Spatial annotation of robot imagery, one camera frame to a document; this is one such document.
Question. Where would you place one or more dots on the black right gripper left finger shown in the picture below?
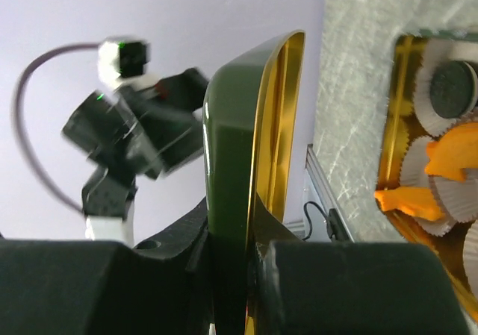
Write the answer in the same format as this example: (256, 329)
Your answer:
(160, 286)

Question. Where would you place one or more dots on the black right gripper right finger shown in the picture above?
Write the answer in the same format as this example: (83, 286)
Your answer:
(348, 287)

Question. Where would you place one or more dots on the gold tin lid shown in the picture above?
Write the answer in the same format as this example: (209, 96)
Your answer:
(248, 128)

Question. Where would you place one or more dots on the black sandwich cookie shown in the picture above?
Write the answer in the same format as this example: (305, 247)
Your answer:
(453, 88)

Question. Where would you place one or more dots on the orange fish cookie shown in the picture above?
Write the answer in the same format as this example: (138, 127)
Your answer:
(454, 153)
(416, 202)

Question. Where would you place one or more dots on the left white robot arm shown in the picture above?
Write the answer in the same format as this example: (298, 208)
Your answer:
(149, 128)

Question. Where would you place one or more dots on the white paper cup bottom-left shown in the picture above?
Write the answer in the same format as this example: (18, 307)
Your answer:
(437, 228)

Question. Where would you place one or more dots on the white paper cup centre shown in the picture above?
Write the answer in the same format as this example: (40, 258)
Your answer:
(457, 200)

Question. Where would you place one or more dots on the white paper cup bottom-right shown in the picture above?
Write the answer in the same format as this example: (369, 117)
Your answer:
(470, 257)

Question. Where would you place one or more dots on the green christmas cookie tin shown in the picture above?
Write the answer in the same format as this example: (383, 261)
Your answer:
(401, 129)

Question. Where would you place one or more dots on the white paper cup top-left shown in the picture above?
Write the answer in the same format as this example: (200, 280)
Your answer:
(437, 51)

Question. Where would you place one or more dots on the aluminium frame rail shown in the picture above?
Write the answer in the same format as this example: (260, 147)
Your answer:
(323, 218)

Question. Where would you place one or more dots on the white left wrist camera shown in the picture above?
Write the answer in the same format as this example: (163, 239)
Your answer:
(122, 61)

